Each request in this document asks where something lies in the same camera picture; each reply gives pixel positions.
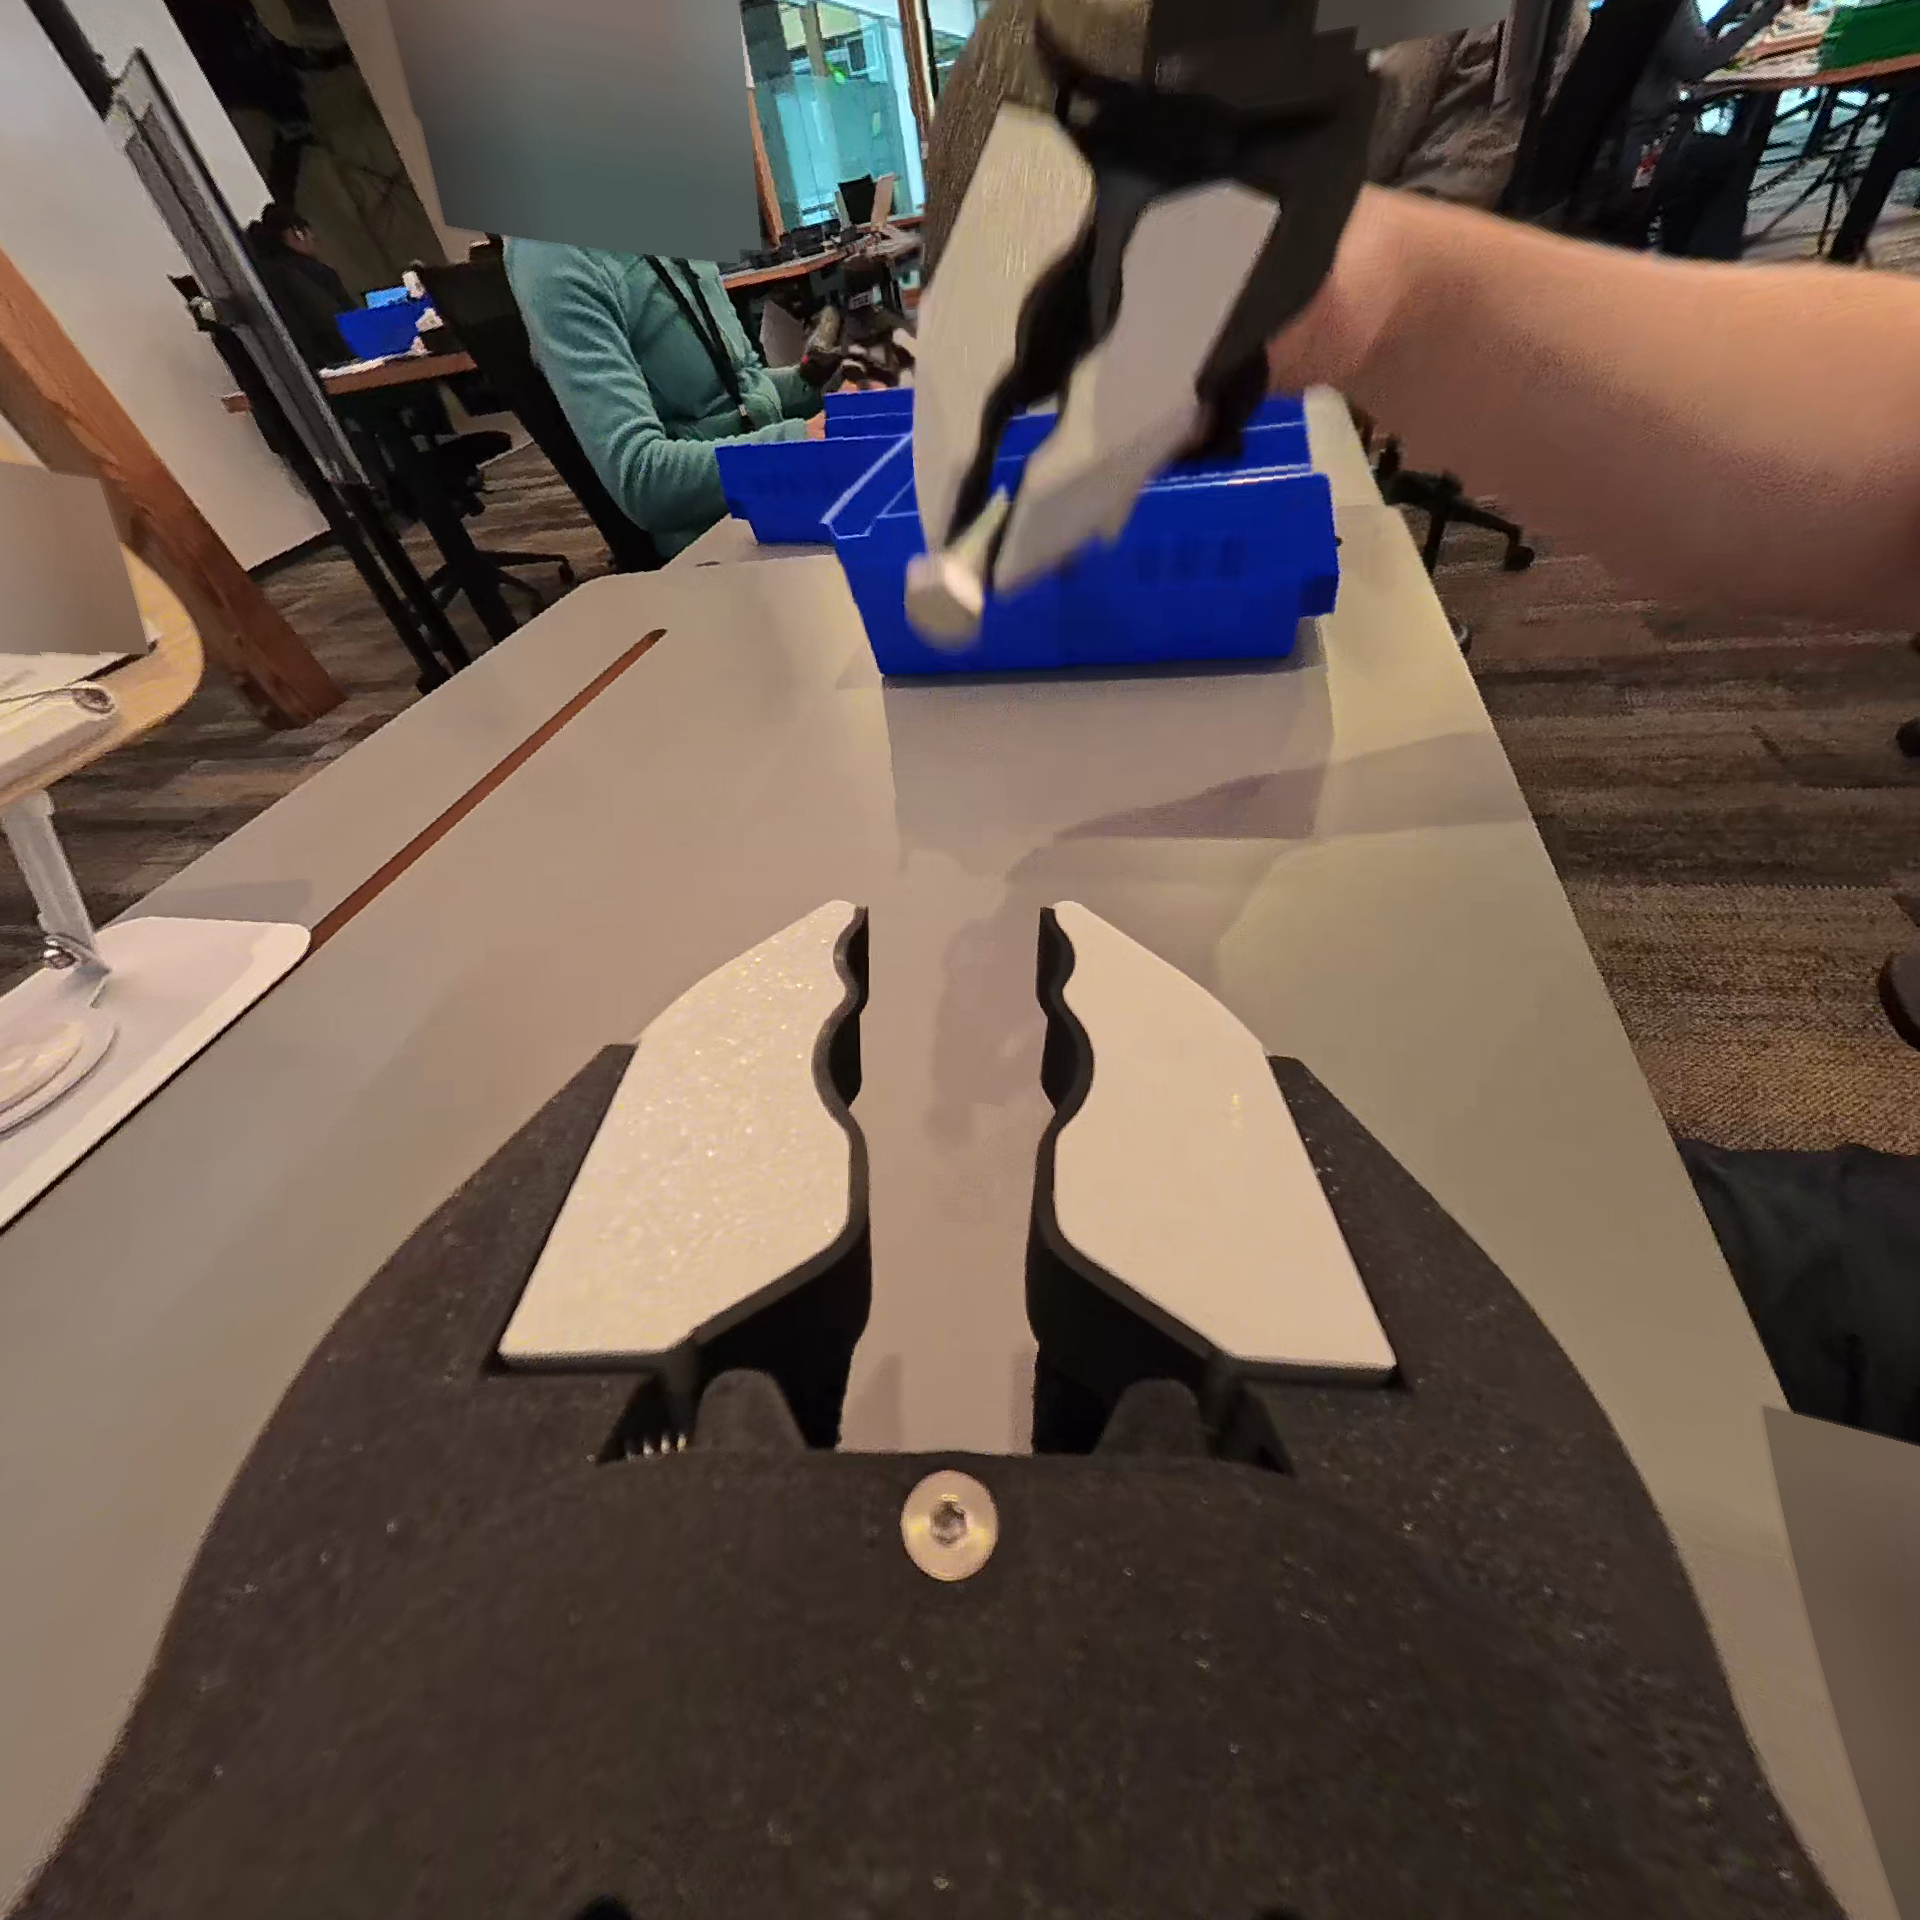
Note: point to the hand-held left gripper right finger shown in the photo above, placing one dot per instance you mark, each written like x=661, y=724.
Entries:
x=1214, y=1200

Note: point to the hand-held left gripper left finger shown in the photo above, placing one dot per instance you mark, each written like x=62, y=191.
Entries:
x=673, y=1200

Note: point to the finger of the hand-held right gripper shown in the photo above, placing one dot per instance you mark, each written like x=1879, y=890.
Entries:
x=1156, y=361
x=990, y=332

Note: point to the blue plastic bin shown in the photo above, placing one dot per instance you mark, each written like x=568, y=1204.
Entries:
x=795, y=487
x=1174, y=585
x=381, y=322

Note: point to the silver hex bolt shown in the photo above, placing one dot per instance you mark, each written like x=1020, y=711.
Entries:
x=953, y=592

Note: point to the person's right forearm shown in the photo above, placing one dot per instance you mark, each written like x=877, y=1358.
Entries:
x=1621, y=391

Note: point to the black office chair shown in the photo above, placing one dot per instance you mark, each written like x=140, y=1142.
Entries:
x=495, y=361
x=1454, y=509

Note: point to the white board stand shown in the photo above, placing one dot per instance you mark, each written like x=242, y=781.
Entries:
x=152, y=1038

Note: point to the wooden desk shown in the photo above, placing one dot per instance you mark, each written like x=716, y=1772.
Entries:
x=1798, y=90

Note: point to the green box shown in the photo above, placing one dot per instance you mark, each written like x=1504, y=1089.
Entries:
x=1867, y=29

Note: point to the black desk chair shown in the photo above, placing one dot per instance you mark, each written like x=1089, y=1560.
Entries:
x=1902, y=1002

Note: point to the metal frame stand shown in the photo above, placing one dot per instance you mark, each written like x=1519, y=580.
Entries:
x=283, y=391

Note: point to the wooden support post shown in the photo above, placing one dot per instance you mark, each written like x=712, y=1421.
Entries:
x=152, y=496

